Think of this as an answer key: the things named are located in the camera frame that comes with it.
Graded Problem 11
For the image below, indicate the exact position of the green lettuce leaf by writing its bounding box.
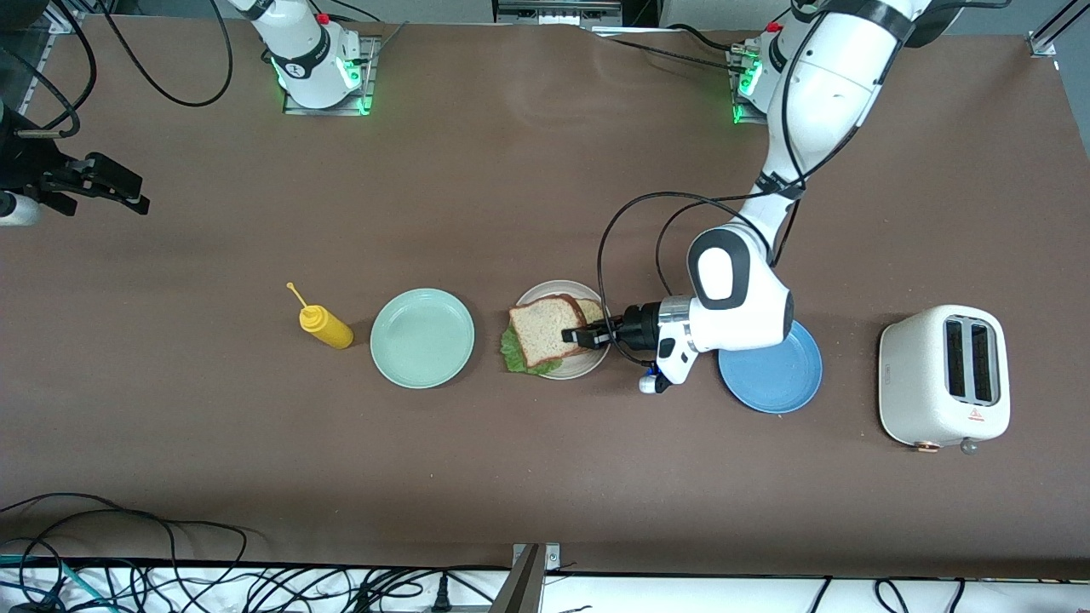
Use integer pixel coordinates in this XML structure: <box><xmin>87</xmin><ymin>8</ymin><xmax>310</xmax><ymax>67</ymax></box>
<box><xmin>500</xmin><ymin>327</ymin><xmax>565</xmax><ymax>375</ymax></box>

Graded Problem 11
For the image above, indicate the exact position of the yellow mustard squeeze bottle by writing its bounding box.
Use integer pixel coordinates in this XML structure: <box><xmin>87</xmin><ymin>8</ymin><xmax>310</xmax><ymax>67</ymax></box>
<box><xmin>286</xmin><ymin>282</ymin><xmax>354</xmax><ymax>350</ymax></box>

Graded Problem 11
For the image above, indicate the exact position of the beige plate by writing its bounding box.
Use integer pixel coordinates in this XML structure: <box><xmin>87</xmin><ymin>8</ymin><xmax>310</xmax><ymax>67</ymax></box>
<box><xmin>514</xmin><ymin>279</ymin><xmax>614</xmax><ymax>381</ymax></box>

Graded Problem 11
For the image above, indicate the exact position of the blue plate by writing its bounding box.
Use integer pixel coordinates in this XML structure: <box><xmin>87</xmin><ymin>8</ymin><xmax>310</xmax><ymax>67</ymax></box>
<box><xmin>718</xmin><ymin>318</ymin><xmax>824</xmax><ymax>415</ymax></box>

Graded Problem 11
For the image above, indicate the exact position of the mint green plate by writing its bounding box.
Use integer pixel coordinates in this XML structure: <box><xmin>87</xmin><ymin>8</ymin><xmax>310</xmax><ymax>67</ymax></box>
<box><xmin>370</xmin><ymin>288</ymin><xmax>476</xmax><ymax>390</ymax></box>

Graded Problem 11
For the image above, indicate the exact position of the aluminium extrusion bar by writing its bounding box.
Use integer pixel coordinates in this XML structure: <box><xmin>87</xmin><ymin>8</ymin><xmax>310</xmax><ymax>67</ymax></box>
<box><xmin>490</xmin><ymin>545</ymin><xmax>546</xmax><ymax>613</ymax></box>

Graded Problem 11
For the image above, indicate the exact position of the white toaster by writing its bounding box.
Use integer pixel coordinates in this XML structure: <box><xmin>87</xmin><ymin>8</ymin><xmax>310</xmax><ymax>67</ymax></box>
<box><xmin>879</xmin><ymin>305</ymin><xmax>1012</xmax><ymax>456</ymax></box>

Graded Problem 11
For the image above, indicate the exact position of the thin metal rod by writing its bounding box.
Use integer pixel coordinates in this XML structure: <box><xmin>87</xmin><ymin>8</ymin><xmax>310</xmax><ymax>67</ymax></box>
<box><xmin>366</xmin><ymin>21</ymin><xmax>410</xmax><ymax>60</ymax></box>

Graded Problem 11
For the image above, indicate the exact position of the aluminium frame rail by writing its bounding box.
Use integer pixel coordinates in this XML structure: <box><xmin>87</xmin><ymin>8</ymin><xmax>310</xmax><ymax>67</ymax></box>
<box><xmin>17</xmin><ymin>0</ymin><xmax>82</xmax><ymax>120</ymax></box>
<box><xmin>1026</xmin><ymin>0</ymin><xmax>1090</xmax><ymax>60</ymax></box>

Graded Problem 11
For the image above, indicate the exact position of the small metal bracket plate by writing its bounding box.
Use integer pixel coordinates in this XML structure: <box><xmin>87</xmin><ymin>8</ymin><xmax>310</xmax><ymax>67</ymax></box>
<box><xmin>511</xmin><ymin>542</ymin><xmax>561</xmax><ymax>571</ymax></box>

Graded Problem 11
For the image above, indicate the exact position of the metal frame bracket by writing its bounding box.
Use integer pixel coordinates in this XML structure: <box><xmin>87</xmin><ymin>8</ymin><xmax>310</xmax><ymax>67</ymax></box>
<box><xmin>492</xmin><ymin>0</ymin><xmax>624</xmax><ymax>28</ymax></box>

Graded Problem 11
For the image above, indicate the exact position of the teal cable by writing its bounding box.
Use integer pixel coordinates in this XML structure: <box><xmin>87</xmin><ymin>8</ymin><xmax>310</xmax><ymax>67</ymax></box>
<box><xmin>0</xmin><ymin>553</ymin><xmax>95</xmax><ymax>612</ymax></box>

